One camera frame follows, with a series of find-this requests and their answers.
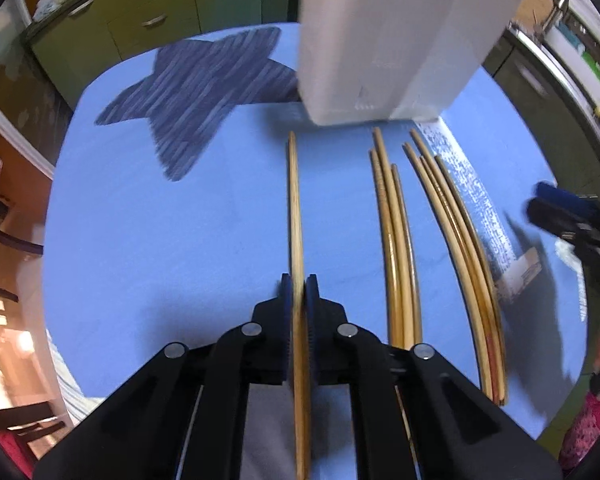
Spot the dark wooden chair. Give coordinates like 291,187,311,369
0,395,67,461
0,195,46,321

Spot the single light bamboo chopstick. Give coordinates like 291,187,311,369
286,131,312,480

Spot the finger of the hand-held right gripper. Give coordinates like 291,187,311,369
536,182,600,212
526,199,588,242

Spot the tall steel faucet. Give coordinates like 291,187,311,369
542,0,576,34

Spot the pink patterned clothing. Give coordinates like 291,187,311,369
557,360,600,471

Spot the blue star print tablecloth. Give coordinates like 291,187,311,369
41,22,589,480

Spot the green sink cabinet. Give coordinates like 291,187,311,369
484,29,600,188

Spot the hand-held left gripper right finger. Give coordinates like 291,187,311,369
305,272,563,480

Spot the green cabinet with drawers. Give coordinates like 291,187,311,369
26,0,302,108

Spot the decorated sliding glass door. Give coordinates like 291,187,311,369
0,0,76,178

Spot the white plastic utensil holder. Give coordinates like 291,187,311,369
297,0,529,128

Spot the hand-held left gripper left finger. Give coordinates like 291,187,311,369
32,272,294,480

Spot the clear plastic bag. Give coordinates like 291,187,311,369
32,0,71,23

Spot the bunch of wooden chopsticks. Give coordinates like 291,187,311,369
369,127,509,407

